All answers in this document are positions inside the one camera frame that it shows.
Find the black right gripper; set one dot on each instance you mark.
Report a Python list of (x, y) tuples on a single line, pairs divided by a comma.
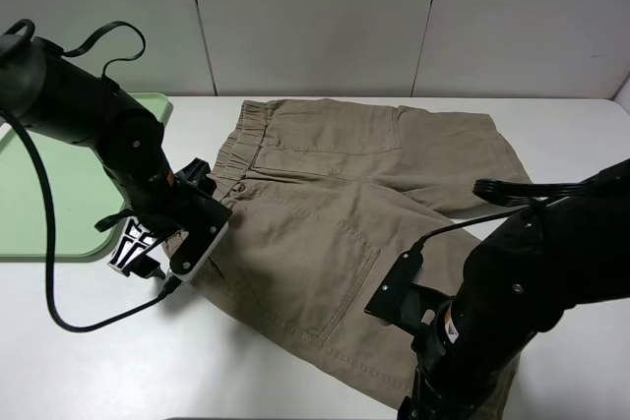
[(466, 365)]

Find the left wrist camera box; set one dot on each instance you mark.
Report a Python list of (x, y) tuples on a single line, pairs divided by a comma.
[(193, 210)]

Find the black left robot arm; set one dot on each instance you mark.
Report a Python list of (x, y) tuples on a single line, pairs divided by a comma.
[(49, 96)]

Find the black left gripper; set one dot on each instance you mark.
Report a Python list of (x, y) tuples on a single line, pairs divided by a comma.
[(145, 183)]

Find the khaki shorts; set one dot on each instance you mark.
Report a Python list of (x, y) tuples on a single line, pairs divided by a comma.
[(324, 196)]

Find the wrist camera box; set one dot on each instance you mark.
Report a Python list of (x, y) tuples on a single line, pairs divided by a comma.
[(193, 210), (399, 301)]

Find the green plastic tray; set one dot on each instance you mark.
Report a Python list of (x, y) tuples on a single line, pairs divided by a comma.
[(82, 195)]

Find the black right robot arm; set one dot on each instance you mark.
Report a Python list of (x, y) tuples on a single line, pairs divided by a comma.
[(563, 249)]

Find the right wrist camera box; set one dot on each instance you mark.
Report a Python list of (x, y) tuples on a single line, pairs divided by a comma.
[(399, 301)]

